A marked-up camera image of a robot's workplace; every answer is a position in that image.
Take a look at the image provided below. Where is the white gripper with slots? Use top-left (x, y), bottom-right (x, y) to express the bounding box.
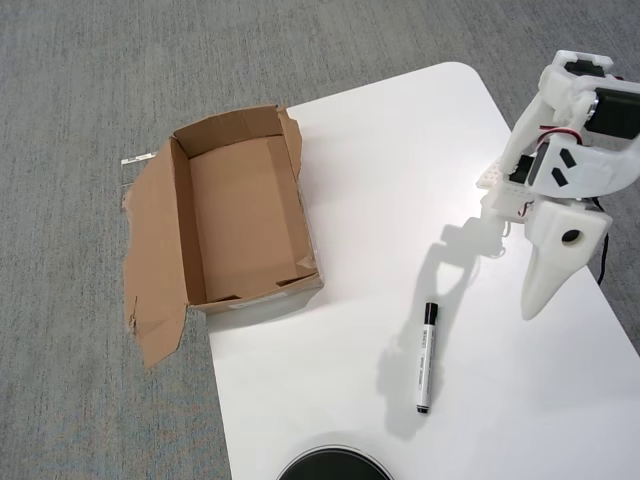
top-left (521, 142), bottom-right (640, 321)

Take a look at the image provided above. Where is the white marker pen black cap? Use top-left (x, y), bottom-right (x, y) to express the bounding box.
top-left (415, 301), bottom-right (441, 416)

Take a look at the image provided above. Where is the open brown cardboard box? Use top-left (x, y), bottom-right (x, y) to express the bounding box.
top-left (121, 102), bottom-right (326, 370)

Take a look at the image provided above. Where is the black round disc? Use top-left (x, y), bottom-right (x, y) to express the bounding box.
top-left (275, 432), bottom-right (396, 480)

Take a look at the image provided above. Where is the black power cable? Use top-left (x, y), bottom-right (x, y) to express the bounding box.
top-left (594, 197), bottom-right (614, 286)

